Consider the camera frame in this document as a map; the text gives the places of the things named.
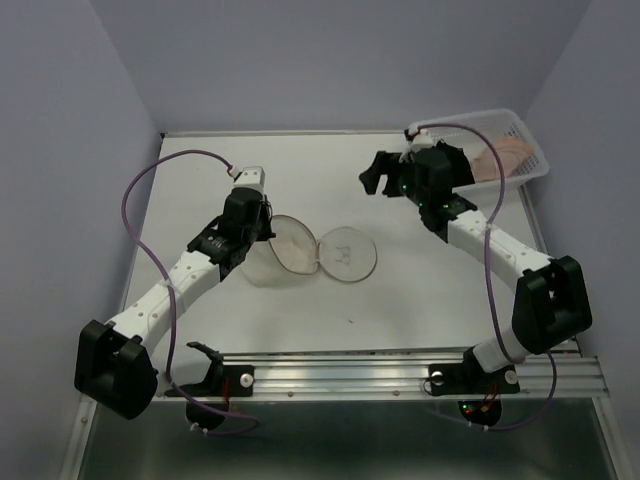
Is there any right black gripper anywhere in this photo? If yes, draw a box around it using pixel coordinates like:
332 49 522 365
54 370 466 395
360 150 429 207

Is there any black bra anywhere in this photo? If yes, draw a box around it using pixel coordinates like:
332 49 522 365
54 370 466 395
435 140 475 188

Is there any pink bra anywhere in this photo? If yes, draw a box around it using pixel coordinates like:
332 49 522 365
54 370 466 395
470 136 534 183

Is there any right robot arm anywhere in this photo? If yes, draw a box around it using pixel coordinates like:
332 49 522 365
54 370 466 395
359 142 593 390

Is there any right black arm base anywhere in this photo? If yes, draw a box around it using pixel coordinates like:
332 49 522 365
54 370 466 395
422 348 520 397

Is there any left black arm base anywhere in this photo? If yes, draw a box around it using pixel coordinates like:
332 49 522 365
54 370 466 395
172 341 255 400

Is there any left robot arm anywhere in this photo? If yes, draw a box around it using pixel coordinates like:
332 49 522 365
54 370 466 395
74 185 273 419

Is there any white plastic basket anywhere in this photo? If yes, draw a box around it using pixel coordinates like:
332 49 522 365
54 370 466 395
404 109 549 194

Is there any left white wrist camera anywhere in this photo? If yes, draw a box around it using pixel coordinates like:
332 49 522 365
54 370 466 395
227 166 266 194

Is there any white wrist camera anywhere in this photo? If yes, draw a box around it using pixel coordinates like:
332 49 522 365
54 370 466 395
227 166 266 194
404 125 436 151

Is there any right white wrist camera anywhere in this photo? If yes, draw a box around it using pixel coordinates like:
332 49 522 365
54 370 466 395
404 125 436 151

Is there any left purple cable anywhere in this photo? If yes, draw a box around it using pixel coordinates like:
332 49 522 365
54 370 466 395
120 150 262 437

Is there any aluminium mounting rail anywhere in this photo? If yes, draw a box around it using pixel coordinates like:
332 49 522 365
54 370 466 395
172 352 610 403

